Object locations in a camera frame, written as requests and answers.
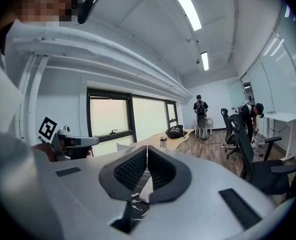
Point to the grey chair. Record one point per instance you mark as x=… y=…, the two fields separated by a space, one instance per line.
x=202 y=125

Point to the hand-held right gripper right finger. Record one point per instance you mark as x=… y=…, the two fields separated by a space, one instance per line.
x=163 y=174

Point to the white desk telephone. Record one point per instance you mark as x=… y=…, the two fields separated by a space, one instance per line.
x=146 y=190

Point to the short ceiling light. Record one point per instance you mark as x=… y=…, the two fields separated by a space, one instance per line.
x=204 y=61

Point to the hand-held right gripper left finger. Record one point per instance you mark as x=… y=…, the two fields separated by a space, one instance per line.
x=128 y=170

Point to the wooden desk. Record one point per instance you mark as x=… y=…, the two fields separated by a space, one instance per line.
x=153 y=139

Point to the long ceiling light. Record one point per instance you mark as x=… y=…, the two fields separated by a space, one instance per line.
x=185 y=7

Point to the white cup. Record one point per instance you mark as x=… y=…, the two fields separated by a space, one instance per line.
x=163 y=142

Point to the black backpack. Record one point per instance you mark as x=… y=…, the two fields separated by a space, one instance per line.
x=175 y=131

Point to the small black office chair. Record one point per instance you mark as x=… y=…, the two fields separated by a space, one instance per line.
x=229 y=131

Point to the black head-worn camera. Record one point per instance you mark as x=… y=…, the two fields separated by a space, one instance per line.
x=88 y=7

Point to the white standing desk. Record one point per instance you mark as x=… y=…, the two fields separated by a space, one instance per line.
x=285 y=116

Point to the white ceiling pipes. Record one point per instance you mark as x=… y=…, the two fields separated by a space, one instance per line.
x=108 y=56

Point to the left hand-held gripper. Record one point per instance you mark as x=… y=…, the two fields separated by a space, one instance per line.
x=74 y=141

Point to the person's left forearm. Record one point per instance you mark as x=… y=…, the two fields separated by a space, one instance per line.
x=40 y=151

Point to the black-framed window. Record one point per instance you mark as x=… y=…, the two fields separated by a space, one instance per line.
x=110 y=116

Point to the large black office chair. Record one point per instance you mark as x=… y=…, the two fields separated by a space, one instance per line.
x=245 y=149

